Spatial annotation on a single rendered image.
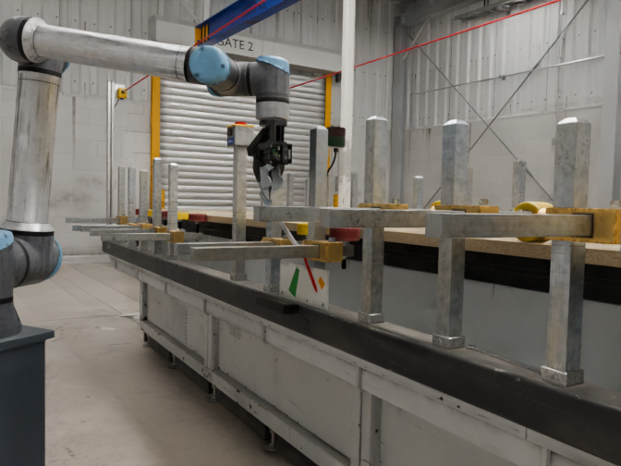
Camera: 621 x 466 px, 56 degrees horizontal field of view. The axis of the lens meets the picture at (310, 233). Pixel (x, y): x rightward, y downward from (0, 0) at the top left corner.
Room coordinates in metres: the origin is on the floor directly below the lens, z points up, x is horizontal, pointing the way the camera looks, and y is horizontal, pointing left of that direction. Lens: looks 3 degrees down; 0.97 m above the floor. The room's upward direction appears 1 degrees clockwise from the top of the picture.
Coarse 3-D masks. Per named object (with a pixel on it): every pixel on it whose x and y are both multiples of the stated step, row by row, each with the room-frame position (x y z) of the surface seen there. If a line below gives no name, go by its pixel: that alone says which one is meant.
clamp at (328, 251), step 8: (304, 240) 1.55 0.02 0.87; (312, 240) 1.52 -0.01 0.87; (320, 240) 1.52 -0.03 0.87; (328, 240) 1.53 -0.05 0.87; (320, 248) 1.48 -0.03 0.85; (328, 248) 1.46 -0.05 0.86; (336, 248) 1.47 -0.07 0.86; (320, 256) 1.48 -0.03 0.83; (328, 256) 1.46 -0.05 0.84; (336, 256) 1.47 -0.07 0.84
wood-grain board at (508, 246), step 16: (256, 224) 2.21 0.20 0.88; (288, 224) 1.98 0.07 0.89; (384, 240) 1.53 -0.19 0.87; (400, 240) 1.47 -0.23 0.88; (416, 240) 1.42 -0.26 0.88; (432, 240) 1.37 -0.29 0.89; (480, 240) 1.25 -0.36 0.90; (496, 240) 1.21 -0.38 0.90; (512, 240) 1.20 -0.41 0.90; (528, 256) 1.14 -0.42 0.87; (544, 256) 1.11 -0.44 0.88; (592, 256) 1.02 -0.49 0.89; (608, 256) 1.00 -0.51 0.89
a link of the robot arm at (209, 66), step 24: (24, 24) 1.52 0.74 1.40; (24, 48) 1.53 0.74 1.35; (48, 48) 1.53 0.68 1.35; (72, 48) 1.51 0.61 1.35; (96, 48) 1.50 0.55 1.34; (120, 48) 1.49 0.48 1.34; (144, 48) 1.48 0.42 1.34; (168, 48) 1.48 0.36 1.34; (192, 48) 1.47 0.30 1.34; (216, 48) 1.44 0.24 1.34; (144, 72) 1.51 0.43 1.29; (168, 72) 1.48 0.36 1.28; (192, 72) 1.45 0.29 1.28; (216, 72) 1.44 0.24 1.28
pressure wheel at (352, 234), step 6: (330, 228) 1.53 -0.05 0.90; (336, 228) 1.51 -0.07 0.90; (342, 228) 1.51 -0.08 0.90; (348, 228) 1.51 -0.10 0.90; (354, 228) 1.51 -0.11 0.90; (330, 234) 1.53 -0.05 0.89; (336, 234) 1.51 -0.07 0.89; (342, 234) 1.51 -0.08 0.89; (348, 234) 1.51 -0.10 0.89; (354, 234) 1.51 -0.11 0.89; (342, 240) 1.51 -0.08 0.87; (348, 240) 1.51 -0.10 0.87; (354, 240) 1.52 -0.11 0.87; (342, 264) 1.54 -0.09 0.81
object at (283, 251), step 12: (192, 252) 1.33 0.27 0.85; (204, 252) 1.33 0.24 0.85; (216, 252) 1.35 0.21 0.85; (228, 252) 1.36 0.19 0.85; (240, 252) 1.38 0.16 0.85; (252, 252) 1.40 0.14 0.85; (264, 252) 1.41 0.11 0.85; (276, 252) 1.43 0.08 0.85; (288, 252) 1.44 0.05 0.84; (300, 252) 1.46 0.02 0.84; (312, 252) 1.48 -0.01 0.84; (348, 252) 1.53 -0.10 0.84
